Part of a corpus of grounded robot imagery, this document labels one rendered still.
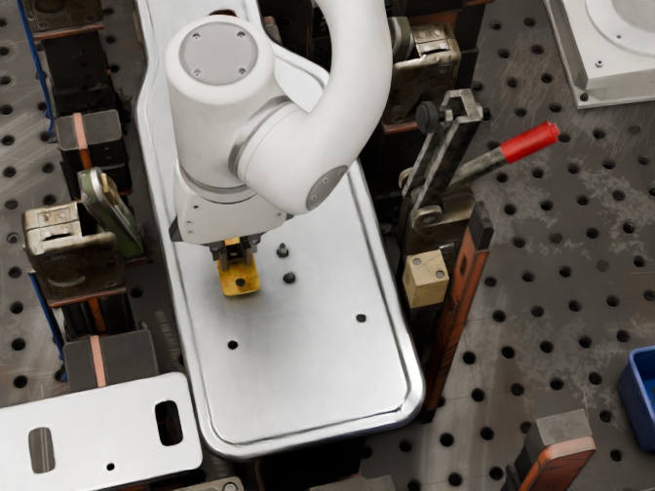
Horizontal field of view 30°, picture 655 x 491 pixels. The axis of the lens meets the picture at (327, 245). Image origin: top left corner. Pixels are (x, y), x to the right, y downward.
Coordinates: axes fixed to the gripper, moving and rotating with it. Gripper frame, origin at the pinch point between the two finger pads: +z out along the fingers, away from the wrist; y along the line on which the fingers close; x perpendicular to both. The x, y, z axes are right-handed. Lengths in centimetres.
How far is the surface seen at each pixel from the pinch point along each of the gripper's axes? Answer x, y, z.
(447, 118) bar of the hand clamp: 0.6, -19.8, -17.3
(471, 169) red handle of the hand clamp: 0.2, -23.6, -6.4
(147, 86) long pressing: -23.4, 4.9, 3.8
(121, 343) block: 5.4, 12.7, 5.5
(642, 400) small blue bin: 17, -44, 26
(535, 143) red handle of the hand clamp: 0.8, -29.3, -10.1
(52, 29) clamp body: -38.5, 14.3, 10.4
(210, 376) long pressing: 11.6, 4.8, 3.5
